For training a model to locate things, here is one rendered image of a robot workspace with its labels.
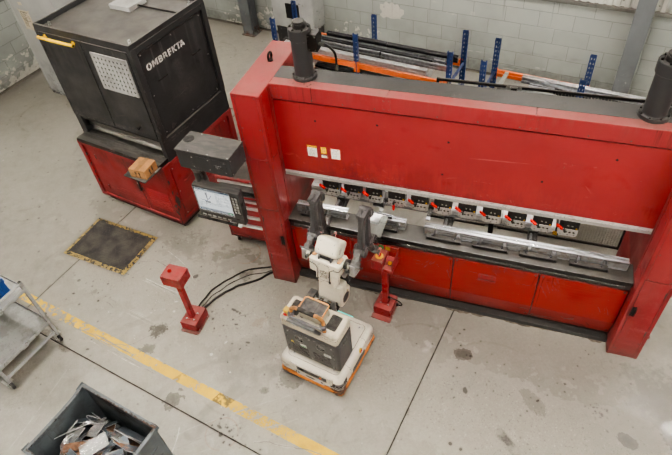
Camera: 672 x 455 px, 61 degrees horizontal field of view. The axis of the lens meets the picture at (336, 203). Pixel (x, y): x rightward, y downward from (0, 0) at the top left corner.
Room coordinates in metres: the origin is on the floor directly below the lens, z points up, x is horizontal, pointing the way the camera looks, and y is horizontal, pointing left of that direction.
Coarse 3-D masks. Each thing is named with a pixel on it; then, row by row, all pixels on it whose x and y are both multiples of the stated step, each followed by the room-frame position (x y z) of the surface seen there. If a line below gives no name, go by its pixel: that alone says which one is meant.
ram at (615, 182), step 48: (288, 144) 3.87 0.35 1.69; (336, 144) 3.70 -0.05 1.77; (384, 144) 3.55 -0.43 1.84; (432, 144) 3.40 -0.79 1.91; (480, 144) 3.26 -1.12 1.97; (528, 144) 3.13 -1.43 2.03; (576, 144) 3.01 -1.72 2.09; (624, 144) 2.90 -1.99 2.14; (432, 192) 3.39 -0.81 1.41; (480, 192) 3.24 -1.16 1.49; (528, 192) 3.11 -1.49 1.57; (576, 192) 2.98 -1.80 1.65; (624, 192) 2.86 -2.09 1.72
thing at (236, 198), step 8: (192, 184) 3.59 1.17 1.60; (200, 184) 3.58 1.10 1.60; (208, 184) 3.57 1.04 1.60; (216, 184) 3.59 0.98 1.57; (224, 192) 3.45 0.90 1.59; (232, 192) 3.44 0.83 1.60; (240, 192) 3.44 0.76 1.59; (232, 200) 3.43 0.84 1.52; (240, 200) 3.41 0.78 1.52; (200, 208) 3.59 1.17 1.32; (232, 208) 3.44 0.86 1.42; (240, 208) 3.40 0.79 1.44; (216, 216) 3.52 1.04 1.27; (224, 216) 3.48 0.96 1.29; (232, 216) 3.45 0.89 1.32; (240, 216) 3.41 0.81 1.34
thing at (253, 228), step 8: (240, 168) 4.48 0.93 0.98; (216, 176) 4.38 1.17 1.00; (224, 176) 4.36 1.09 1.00; (240, 176) 4.36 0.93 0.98; (248, 176) 4.34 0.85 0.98; (240, 184) 4.26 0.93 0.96; (248, 184) 4.24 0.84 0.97; (248, 200) 4.27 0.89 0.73; (248, 208) 4.25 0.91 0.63; (256, 208) 4.24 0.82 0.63; (248, 216) 4.28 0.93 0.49; (256, 216) 4.25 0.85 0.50; (248, 224) 4.30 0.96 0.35; (256, 224) 4.26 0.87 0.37; (232, 232) 4.38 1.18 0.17; (240, 232) 4.35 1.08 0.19; (248, 232) 4.31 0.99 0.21; (256, 232) 4.27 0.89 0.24; (264, 240) 4.23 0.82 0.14
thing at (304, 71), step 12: (300, 24) 3.89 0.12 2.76; (288, 36) 3.91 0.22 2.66; (300, 36) 3.85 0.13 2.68; (312, 36) 3.85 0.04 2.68; (300, 48) 3.86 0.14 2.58; (312, 48) 3.85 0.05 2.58; (300, 60) 3.86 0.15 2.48; (312, 60) 3.91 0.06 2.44; (336, 60) 3.97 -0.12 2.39; (300, 72) 3.87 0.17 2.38; (312, 72) 3.89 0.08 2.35
